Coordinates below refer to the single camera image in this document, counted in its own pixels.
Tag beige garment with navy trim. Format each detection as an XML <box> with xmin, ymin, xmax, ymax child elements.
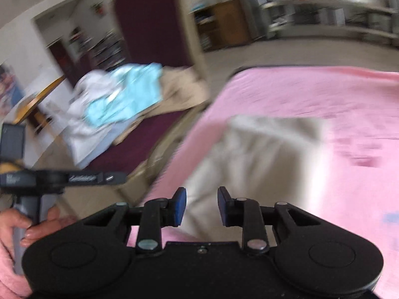
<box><xmin>181</xmin><ymin>115</ymin><xmax>331</xmax><ymax>242</ymax></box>

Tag person's left hand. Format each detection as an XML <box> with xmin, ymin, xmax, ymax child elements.
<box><xmin>1</xmin><ymin>206</ymin><xmax>77</xmax><ymax>252</ymax></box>

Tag white cloth on chair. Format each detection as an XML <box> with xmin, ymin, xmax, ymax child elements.
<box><xmin>64</xmin><ymin>70</ymin><xmax>133</xmax><ymax>169</ymax></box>

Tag light blue cloth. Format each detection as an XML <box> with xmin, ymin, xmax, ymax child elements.
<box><xmin>85</xmin><ymin>63</ymin><xmax>162</xmax><ymax>128</ymax></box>

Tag tan cloth on chair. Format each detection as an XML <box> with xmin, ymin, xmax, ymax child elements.
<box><xmin>112</xmin><ymin>66</ymin><xmax>210</xmax><ymax>146</ymax></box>

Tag pink dog-print towel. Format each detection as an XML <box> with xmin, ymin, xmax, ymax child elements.
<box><xmin>148</xmin><ymin>66</ymin><xmax>398</xmax><ymax>298</ymax></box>

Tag left grey tower speaker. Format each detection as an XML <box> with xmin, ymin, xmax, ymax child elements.
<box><xmin>241</xmin><ymin>0</ymin><xmax>268</xmax><ymax>40</ymax></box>

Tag brown wooden cabinet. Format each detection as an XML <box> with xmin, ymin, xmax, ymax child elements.
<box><xmin>191</xmin><ymin>0</ymin><xmax>252</xmax><ymax>52</ymax></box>

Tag maroon banquet chair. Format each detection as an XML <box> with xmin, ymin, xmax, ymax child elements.
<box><xmin>66</xmin><ymin>0</ymin><xmax>209</xmax><ymax>173</ymax></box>

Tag metal tv stand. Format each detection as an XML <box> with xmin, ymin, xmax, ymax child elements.
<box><xmin>261</xmin><ymin>0</ymin><xmax>398</xmax><ymax>46</ymax></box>

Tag silver box on stand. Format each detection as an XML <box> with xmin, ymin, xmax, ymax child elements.
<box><xmin>318</xmin><ymin>8</ymin><xmax>346</xmax><ymax>26</ymax></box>

